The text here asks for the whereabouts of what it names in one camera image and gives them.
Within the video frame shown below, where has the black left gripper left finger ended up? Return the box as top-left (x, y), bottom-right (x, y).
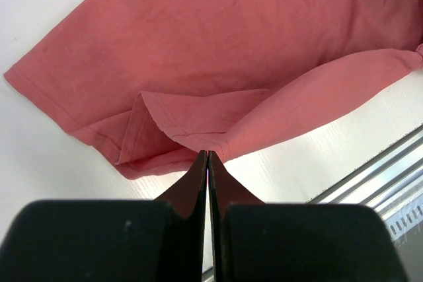
top-left (1, 151), bottom-right (208, 281)

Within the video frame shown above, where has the aluminium mounting rail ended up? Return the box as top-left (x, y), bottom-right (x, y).
top-left (309, 126), bottom-right (422, 219)

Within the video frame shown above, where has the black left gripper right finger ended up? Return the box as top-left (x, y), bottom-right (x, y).
top-left (208, 151), bottom-right (408, 281)

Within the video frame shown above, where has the salmon pink t shirt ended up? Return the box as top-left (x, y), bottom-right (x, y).
top-left (5, 0), bottom-right (422, 179)

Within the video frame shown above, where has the slotted grey cable duct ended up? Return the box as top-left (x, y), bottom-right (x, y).
top-left (385, 201), bottom-right (422, 242)

